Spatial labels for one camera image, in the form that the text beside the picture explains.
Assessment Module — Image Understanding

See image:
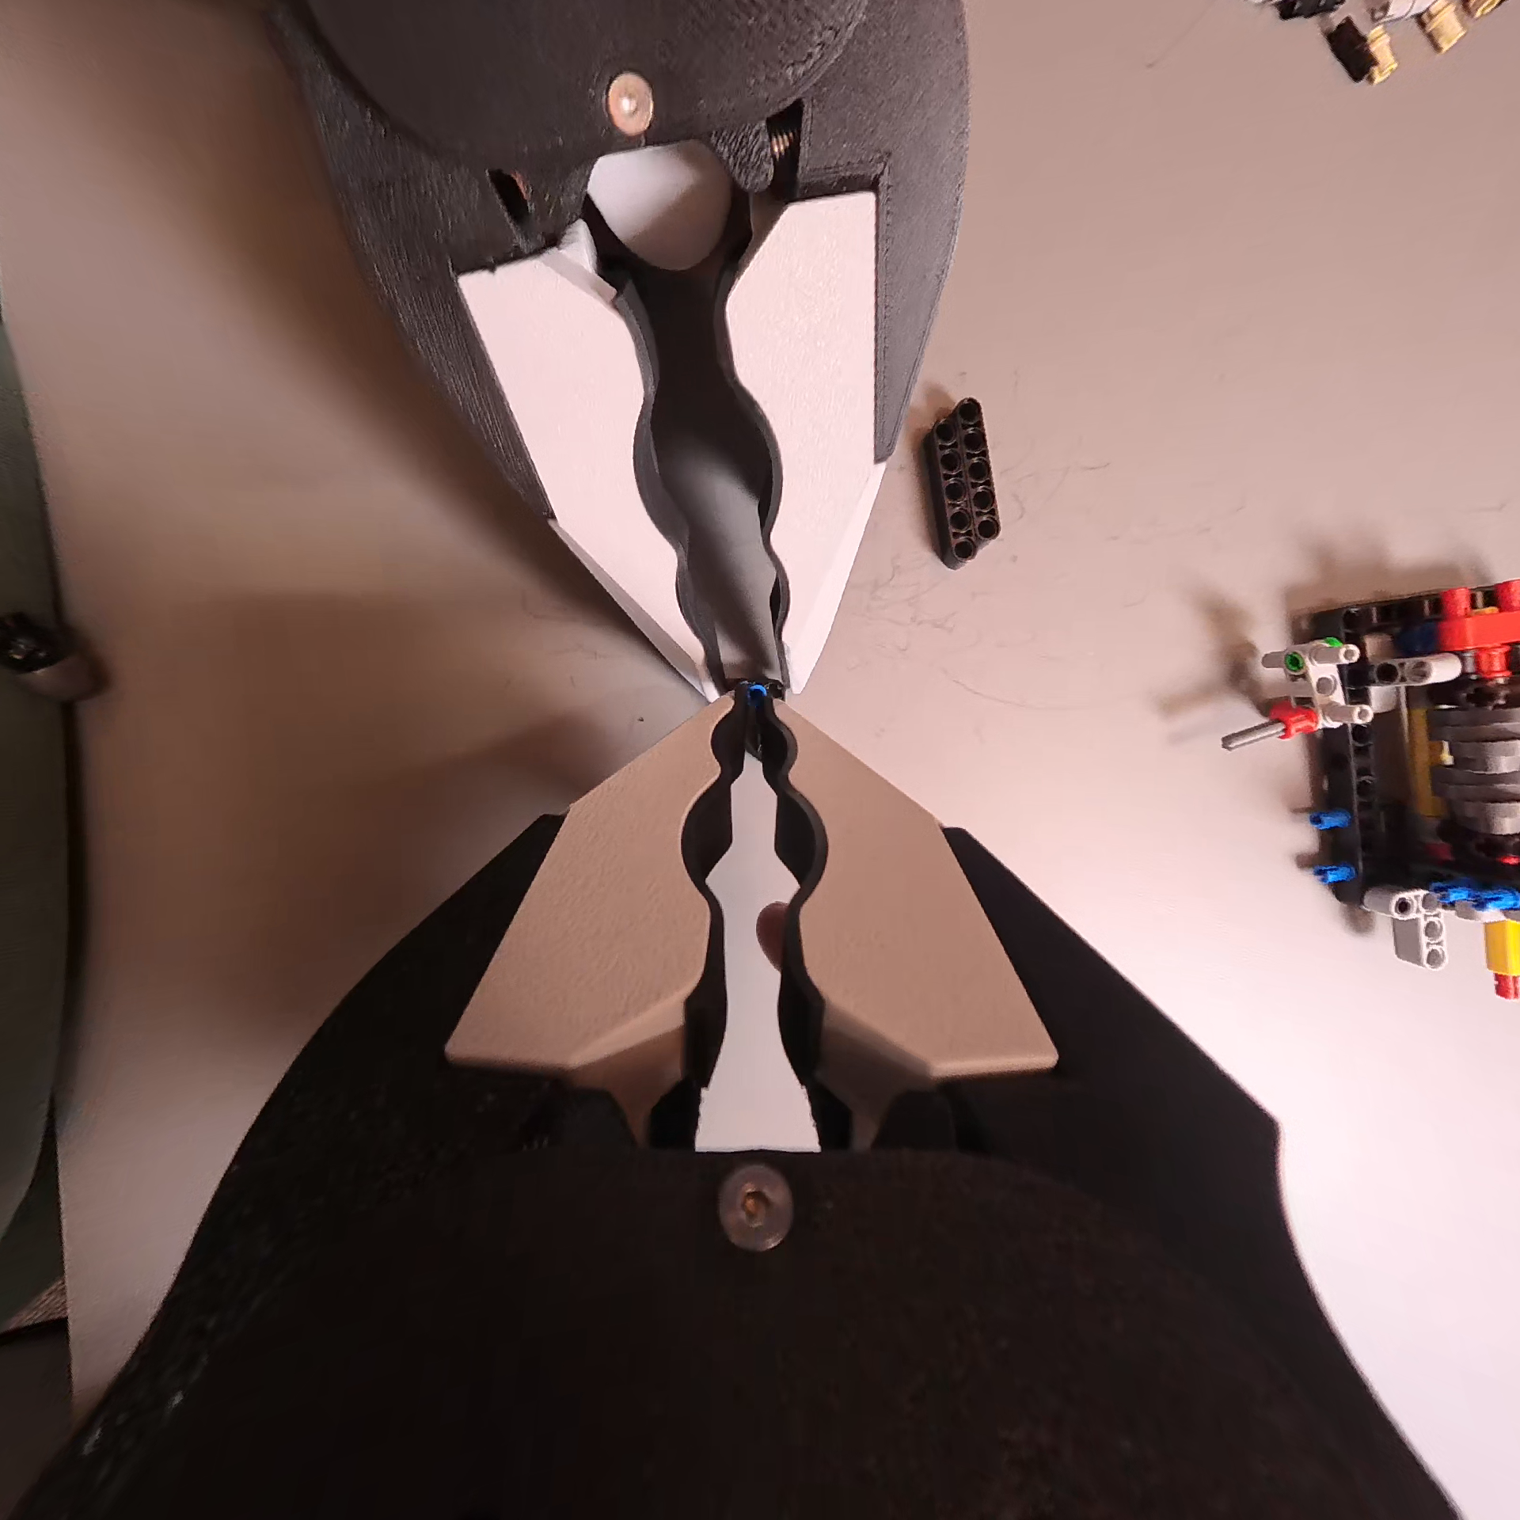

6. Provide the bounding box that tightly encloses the lego car chassis assembly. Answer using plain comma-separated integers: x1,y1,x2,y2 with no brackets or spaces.
1224,578,1520,998

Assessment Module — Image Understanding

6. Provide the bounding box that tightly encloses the black cable with round plug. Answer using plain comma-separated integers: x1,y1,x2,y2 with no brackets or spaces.
0,611,107,701

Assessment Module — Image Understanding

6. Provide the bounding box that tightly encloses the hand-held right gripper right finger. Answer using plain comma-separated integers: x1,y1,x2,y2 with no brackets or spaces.
759,694,1061,1147

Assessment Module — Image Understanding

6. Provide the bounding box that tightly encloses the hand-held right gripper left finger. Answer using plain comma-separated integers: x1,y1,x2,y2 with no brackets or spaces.
446,691,753,1147

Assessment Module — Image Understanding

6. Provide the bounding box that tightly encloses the pile of small lego pieces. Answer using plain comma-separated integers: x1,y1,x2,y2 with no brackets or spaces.
1260,0,1520,86

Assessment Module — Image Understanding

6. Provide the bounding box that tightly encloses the black double lego beam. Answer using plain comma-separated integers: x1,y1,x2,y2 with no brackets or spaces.
925,397,1003,573

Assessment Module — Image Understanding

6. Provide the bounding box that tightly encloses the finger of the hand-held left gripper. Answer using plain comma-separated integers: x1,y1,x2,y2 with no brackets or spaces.
457,195,730,701
714,187,891,700

